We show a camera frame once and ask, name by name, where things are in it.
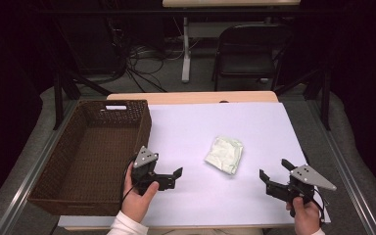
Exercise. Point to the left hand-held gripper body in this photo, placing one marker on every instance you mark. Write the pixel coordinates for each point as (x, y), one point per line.
(145, 171)

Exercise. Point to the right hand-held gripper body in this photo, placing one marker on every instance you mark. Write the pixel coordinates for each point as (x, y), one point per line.
(302, 182)

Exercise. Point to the pale green cloth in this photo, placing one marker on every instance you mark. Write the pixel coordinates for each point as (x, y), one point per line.
(224, 155)

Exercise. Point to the brown woven basket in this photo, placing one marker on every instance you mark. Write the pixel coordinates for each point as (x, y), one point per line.
(91, 156)

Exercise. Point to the person's left hand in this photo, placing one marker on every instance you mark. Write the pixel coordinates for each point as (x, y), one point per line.
(137, 202)

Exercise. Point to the person's right hand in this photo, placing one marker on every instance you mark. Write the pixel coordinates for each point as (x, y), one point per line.
(305, 217)

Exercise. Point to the white table mat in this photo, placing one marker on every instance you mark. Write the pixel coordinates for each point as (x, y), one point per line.
(192, 130)

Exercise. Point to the black metal stand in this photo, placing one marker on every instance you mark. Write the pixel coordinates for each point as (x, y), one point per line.
(324, 98)
(58, 98)

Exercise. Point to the light wooden table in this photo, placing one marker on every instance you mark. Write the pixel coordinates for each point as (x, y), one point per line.
(192, 97)

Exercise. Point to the black folding chair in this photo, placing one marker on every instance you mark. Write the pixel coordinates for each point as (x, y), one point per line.
(246, 62)

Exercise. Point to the white desk with leg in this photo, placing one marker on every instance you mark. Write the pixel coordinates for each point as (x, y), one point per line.
(186, 49)

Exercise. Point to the aluminium rail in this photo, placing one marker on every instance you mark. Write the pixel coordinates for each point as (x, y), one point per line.
(346, 169)
(29, 169)

